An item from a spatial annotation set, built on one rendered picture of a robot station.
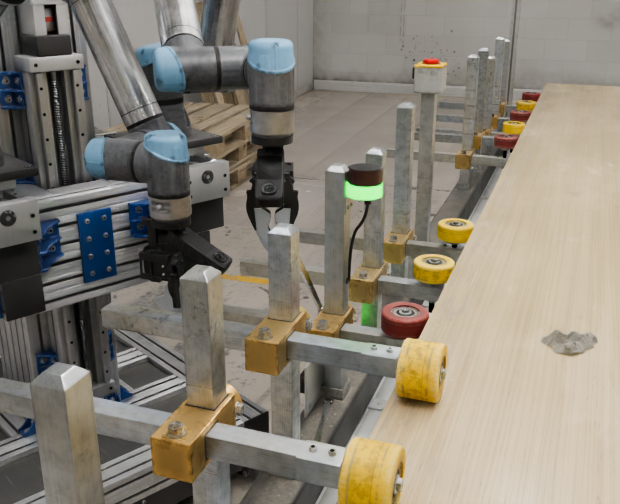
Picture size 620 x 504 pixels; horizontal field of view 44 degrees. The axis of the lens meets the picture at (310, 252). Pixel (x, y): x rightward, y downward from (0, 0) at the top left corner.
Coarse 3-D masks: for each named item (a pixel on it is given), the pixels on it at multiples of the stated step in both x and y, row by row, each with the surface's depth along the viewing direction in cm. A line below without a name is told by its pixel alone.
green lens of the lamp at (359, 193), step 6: (348, 186) 128; (354, 186) 127; (378, 186) 127; (348, 192) 129; (354, 192) 127; (360, 192) 127; (366, 192) 127; (372, 192) 127; (378, 192) 128; (354, 198) 128; (360, 198) 127; (366, 198) 127; (372, 198) 127; (378, 198) 128
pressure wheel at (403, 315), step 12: (384, 312) 130; (396, 312) 130; (408, 312) 130; (420, 312) 130; (384, 324) 129; (396, 324) 127; (408, 324) 127; (420, 324) 127; (396, 336) 128; (408, 336) 127
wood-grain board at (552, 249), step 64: (576, 128) 278; (512, 192) 200; (576, 192) 200; (512, 256) 156; (576, 256) 156; (448, 320) 128; (512, 320) 128; (576, 320) 128; (448, 384) 109; (512, 384) 109; (576, 384) 109; (448, 448) 94; (512, 448) 94; (576, 448) 94
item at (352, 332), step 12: (228, 312) 141; (240, 312) 141; (252, 312) 141; (264, 312) 141; (252, 324) 140; (348, 324) 136; (348, 336) 134; (360, 336) 133; (372, 336) 132; (384, 336) 132
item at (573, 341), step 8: (544, 336) 122; (552, 336) 120; (560, 336) 120; (568, 336) 120; (576, 336) 119; (584, 336) 119; (592, 336) 120; (552, 344) 119; (560, 344) 119; (568, 344) 117; (576, 344) 118; (584, 344) 118; (592, 344) 119; (560, 352) 117; (568, 352) 117; (584, 352) 117
